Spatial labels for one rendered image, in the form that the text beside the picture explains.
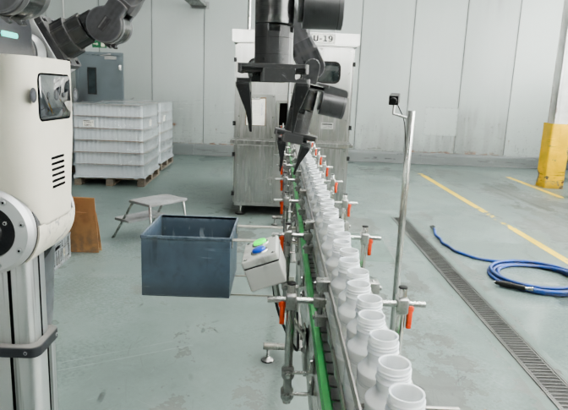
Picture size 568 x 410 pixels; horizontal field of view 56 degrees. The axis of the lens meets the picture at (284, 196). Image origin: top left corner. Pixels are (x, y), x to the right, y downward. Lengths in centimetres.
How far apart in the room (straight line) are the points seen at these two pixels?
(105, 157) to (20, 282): 693
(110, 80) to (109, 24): 1084
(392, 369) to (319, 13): 48
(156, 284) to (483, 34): 1103
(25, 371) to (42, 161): 43
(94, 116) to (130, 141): 61
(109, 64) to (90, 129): 420
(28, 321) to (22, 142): 37
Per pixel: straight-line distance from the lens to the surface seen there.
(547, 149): 1010
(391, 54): 1183
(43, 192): 107
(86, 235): 489
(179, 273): 190
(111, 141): 799
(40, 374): 123
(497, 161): 1258
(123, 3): 127
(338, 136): 612
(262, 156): 611
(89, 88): 1223
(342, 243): 108
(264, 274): 113
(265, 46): 78
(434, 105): 1204
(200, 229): 216
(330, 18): 79
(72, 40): 130
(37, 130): 104
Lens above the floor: 145
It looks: 11 degrees down
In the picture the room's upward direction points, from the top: 2 degrees clockwise
